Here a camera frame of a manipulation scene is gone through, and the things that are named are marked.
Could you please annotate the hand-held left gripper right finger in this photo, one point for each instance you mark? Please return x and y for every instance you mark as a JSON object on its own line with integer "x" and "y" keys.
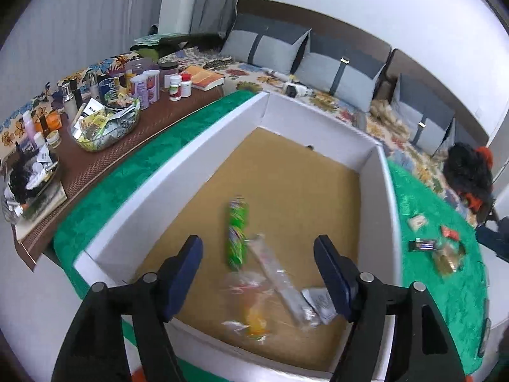
{"x": 336, "y": 282}

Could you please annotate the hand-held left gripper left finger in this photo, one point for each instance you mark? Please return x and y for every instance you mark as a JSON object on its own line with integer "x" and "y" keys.
{"x": 185, "y": 278}

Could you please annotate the silver triangular snack packet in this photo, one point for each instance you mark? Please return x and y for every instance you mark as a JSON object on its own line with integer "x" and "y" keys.
{"x": 320, "y": 306}

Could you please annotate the long clear wrapper packet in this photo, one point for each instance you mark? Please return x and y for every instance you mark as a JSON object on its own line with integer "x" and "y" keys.
{"x": 274, "y": 274}

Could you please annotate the green candy tube packet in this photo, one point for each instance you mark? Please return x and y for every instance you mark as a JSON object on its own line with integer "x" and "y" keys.
{"x": 237, "y": 234}

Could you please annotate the small amber snack packet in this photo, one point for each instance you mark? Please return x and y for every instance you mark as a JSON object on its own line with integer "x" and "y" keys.
{"x": 252, "y": 314}

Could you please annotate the dark chocolate bar packet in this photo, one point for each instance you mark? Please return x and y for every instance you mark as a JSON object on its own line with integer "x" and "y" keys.
{"x": 423, "y": 245}

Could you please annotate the yellow cake bar packet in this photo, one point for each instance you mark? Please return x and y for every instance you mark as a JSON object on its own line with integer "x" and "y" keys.
{"x": 417, "y": 221}

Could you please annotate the white cardboard box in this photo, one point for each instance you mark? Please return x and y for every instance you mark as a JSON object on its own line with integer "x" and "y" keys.
{"x": 286, "y": 183}

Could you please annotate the cake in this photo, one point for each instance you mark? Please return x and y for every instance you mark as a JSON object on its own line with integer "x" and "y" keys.
{"x": 449, "y": 258}

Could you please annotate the red snack packet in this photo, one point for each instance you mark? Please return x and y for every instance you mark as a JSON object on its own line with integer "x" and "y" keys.
{"x": 450, "y": 232}

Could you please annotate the green floral bedspread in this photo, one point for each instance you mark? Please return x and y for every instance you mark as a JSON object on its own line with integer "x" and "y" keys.
{"x": 437, "y": 298}

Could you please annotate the orange object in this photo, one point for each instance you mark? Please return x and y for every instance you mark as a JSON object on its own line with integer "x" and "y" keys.
{"x": 137, "y": 377}

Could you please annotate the dark blue object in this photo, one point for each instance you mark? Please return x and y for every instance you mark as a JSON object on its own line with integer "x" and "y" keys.
{"x": 495, "y": 238}

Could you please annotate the glass bowl of packets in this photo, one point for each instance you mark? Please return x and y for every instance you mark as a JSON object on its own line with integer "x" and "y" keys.
{"x": 107, "y": 129}

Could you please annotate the black jacket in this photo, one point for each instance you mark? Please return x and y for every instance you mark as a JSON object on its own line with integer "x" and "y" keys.
{"x": 465, "y": 171}

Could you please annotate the beige folded blanket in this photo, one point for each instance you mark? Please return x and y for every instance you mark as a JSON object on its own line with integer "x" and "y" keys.
{"x": 387, "y": 111}

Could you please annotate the tray of cosmetics clutter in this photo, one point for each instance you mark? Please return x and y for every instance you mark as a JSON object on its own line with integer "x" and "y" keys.
{"x": 32, "y": 183}

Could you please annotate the grey two-tone pillow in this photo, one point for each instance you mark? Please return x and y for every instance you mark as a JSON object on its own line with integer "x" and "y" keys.
{"x": 346, "y": 75}
{"x": 421, "y": 119}
{"x": 469, "y": 133}
{"x": 258, "y": 43}

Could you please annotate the purple white can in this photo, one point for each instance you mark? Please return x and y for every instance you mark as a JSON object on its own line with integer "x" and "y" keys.
{"x": 152, "y": 86}
{"x": 140, "y": 93}

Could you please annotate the white bottle red cap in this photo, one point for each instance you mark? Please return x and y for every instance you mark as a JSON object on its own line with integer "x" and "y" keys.
{"x": 186, "y": 86}

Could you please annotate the small cream jar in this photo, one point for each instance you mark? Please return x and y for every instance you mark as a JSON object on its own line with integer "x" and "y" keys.
{"x": 53, "y": 138}

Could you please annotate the red orange garment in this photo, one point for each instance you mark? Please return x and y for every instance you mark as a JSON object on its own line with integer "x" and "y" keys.
{"x": 484, "y": 155}

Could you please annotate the blue glass mug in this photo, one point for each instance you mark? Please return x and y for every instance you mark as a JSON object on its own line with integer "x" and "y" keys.
{"x": 108, "y": 92}

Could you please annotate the yellow book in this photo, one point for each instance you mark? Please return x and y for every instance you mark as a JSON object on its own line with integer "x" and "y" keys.
{"x": 202, "y": 77}

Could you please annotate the orange box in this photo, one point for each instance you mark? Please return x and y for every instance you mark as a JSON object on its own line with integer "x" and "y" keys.
{"x": 53, "y": 120}

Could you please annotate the dark lidded jar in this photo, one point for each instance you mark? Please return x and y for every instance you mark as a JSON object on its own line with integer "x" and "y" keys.
{"x": 169, "y": 72}

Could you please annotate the silver pump bottle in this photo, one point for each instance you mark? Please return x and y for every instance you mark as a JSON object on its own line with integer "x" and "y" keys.
{"x": 70, "y": 101}

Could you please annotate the floral bedsheet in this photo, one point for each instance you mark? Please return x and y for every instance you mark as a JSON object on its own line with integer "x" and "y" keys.
{"x": 254, "y": 77}

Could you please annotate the black bottle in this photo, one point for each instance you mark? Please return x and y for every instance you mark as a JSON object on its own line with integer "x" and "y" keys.
{"x": 77, "y": 92}

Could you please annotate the white handheld device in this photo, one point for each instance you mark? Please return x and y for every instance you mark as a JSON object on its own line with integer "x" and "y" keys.
{"x": 276, "y": 74}

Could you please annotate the pink plastic jar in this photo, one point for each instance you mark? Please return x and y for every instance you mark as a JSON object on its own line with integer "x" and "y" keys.
{"x": 139, "y": 65}

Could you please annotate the pink bottle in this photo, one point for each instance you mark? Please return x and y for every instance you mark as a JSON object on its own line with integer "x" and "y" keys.
{"x": 28, "y": 125}

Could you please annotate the dark green bag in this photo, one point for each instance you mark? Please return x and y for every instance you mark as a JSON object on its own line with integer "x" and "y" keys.
{"x": 175, "y": 43}

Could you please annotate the grey curtain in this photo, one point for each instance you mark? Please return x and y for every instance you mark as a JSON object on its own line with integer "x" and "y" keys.
{"x": 206, "y": 0}

